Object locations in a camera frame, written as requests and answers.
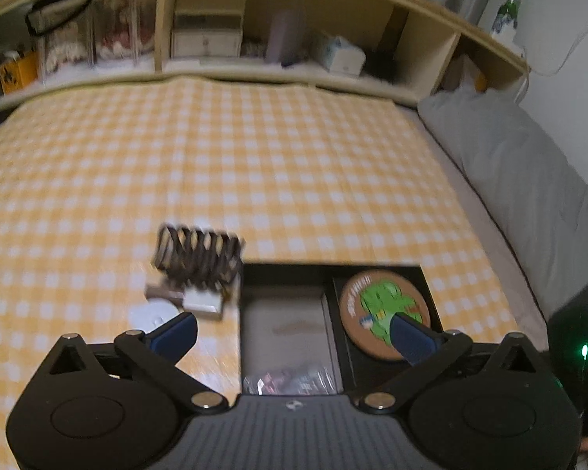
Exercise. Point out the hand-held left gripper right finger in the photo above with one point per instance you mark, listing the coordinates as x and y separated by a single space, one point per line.
414 340

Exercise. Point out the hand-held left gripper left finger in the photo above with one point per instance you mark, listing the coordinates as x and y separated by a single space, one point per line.
176 335

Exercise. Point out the round green elephant coaster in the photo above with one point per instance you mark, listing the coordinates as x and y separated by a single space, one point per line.
372 303

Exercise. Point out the black storage box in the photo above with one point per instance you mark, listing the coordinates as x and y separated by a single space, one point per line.
284 313

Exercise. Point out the clear bag of crystals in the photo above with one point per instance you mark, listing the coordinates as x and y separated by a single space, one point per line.
289 379

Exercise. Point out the white round tape measure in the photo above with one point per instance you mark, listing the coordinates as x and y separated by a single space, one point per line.
152 313

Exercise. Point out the small brown block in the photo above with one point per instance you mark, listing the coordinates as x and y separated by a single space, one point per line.
161 293

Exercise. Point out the brown hair claw clip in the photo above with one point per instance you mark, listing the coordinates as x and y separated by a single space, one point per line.
198 259

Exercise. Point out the grey bed sheet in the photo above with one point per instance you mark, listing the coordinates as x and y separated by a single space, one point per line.
475 235

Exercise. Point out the yellow checked blanket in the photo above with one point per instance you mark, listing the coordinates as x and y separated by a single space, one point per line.
201 166

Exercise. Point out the grey pillow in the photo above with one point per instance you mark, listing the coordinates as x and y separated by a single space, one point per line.
509 166

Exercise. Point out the white tissue box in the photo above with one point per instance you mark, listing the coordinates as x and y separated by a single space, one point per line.
343 56

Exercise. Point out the small white drawer box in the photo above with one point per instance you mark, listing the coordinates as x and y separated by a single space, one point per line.
206 39

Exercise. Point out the orange box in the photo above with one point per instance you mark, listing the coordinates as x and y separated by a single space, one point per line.
18 72

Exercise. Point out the clear display case with dolls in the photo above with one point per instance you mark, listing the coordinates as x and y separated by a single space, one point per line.
122 29

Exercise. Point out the cream doll in clear case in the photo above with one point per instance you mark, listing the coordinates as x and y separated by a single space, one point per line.
66 44

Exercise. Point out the pale purple container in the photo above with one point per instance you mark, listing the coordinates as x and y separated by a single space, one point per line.
284 39

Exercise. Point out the green bottle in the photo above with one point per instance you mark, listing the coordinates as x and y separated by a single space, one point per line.
505 12

